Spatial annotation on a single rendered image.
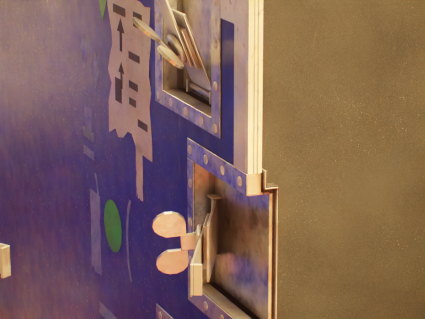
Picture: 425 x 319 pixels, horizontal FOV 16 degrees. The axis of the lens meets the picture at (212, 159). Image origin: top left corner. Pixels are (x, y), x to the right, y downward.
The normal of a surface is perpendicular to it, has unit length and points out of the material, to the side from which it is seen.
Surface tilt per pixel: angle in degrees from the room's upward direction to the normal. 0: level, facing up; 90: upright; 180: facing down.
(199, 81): 112
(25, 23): 90
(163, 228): 117
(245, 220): 90
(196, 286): 90
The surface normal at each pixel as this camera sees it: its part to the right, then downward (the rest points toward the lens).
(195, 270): -0.10, 0.26
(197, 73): -0.86, 0.45
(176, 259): 0.11, 0.67
